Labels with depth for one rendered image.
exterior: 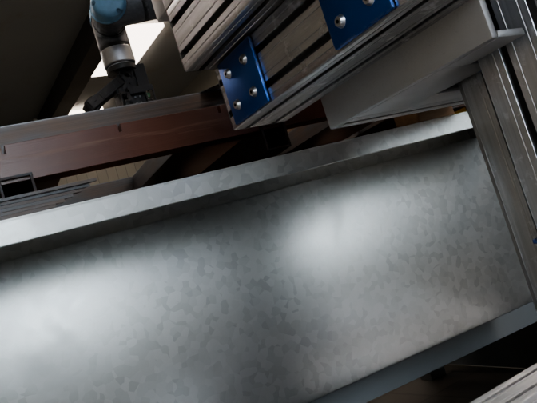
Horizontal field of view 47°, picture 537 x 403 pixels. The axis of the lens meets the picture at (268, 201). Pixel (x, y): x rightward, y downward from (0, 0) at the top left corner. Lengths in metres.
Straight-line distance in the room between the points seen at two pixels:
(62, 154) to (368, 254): 0.55
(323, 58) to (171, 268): 0.45
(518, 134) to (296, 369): 0.54
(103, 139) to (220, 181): 0.26
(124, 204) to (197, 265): 0.22
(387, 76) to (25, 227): 0.46
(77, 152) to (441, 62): 0.59
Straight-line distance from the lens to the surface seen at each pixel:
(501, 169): 0.79
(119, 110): 1.10
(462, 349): 1.36
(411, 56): 0.70
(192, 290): 0.98
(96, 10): 1.43
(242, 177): 0.86
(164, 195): 0.82
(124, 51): 1.52
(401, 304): 1.15
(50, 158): 1.01
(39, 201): 0.87
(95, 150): 1.02
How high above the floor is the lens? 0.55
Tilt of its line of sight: 5 degrees up
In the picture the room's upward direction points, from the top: 17 degrees counter-clockwise
